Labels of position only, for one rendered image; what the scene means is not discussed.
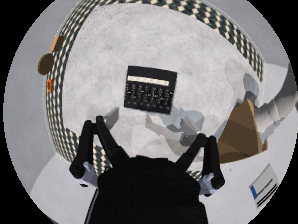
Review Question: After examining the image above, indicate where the black lighting desk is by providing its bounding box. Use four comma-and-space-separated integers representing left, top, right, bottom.
124, 65, 178, 114

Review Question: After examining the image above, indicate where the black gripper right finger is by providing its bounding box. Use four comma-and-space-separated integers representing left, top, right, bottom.
161, 116, 225, 197

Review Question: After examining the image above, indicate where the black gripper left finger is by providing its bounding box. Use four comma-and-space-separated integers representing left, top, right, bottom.
69, 106, 144, 188

